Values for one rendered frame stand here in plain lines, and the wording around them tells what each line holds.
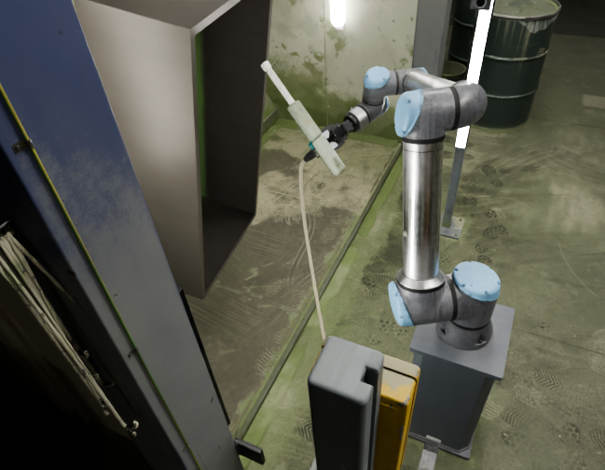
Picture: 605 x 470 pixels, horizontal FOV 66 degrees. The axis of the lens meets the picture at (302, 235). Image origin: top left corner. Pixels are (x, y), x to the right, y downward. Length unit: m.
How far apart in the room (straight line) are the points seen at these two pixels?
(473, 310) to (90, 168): 1.20
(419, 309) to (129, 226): 0.96
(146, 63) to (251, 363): 1.49
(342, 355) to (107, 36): 1.23
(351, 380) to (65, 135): 0.51
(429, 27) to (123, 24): 2.33
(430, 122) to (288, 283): 1.61
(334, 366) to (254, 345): 1.99
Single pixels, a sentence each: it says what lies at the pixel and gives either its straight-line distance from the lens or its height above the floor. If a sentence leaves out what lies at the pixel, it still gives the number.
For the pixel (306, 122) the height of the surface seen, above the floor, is 1.19.
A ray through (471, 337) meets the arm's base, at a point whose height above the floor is 0.70.
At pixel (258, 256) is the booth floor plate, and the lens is 2.86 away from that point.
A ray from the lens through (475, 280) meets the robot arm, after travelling 1.57.
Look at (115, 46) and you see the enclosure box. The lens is 1.52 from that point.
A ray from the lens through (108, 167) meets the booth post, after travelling 0.80.
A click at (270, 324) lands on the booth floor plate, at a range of 2.51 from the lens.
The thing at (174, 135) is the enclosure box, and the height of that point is 1.30.
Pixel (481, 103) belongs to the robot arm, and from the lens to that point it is 1.37.
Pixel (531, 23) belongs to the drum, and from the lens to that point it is 3.86.
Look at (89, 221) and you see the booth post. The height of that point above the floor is 1.58.
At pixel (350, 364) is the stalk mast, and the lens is 0.47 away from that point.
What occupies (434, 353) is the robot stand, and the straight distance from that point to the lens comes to 1.70.
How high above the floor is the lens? 2.04
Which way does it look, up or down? 42 degrees down
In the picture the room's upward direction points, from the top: 5 degrees counter-clockwise
